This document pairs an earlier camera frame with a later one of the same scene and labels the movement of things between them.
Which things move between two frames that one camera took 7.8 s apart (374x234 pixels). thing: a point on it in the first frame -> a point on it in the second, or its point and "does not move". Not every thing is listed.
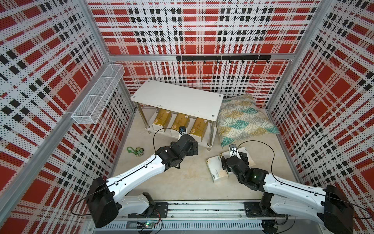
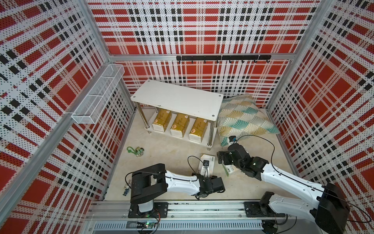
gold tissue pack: x=162 y=118 does not move
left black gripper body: x=193 y=150 -> x=211 y=178
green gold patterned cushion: x=239 y=118 does not move
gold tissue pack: x=199 y=127 does not move
